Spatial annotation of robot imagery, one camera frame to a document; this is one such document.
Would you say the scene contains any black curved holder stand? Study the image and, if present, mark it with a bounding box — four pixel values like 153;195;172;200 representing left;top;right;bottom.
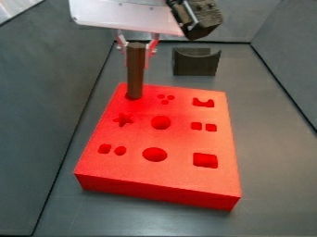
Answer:
172;47;222;76

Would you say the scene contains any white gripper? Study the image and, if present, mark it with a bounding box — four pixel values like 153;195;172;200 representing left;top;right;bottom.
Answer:
68;0;183;57

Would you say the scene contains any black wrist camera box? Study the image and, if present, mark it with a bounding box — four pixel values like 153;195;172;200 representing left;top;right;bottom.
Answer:
164;0;223;41

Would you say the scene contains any red shape sorting board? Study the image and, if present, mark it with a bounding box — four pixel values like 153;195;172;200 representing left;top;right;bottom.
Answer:
74;83;242;211

